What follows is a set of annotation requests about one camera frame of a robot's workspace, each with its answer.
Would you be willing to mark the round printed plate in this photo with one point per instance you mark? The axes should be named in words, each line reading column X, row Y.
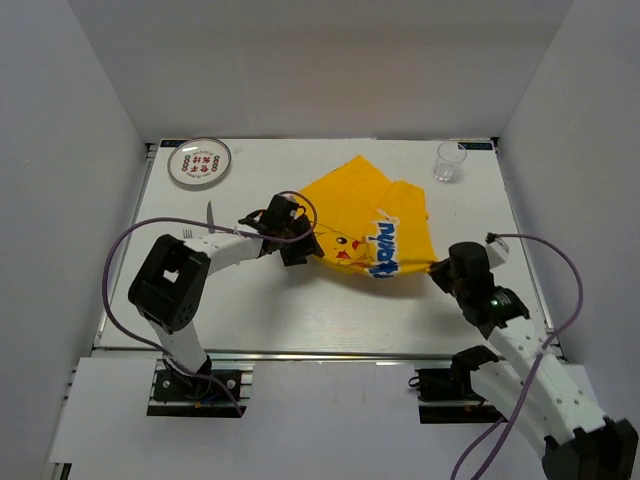
column 199, row 163

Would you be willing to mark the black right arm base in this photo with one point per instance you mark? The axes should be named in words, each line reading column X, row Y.
column 443, row 400

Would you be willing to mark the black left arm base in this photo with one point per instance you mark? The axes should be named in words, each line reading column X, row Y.
column 174, row 395

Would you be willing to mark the metal knife teal handle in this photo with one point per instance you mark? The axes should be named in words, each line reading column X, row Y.
column 210, row 218

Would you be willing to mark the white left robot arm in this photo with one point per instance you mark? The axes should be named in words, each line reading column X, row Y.
column 169, row 286

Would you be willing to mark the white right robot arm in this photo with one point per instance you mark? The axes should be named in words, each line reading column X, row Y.
column 527, row 384

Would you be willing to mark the yellow Pikachu cloth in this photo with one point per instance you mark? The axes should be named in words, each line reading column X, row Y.
column 368, row 224

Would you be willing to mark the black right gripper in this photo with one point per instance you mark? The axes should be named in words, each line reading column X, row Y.
column 438, row 271

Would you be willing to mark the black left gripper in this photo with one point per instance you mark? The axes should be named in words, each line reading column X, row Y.
column 305, row 247

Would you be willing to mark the clear drinking glass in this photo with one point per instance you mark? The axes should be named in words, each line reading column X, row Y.
column 450, row 157

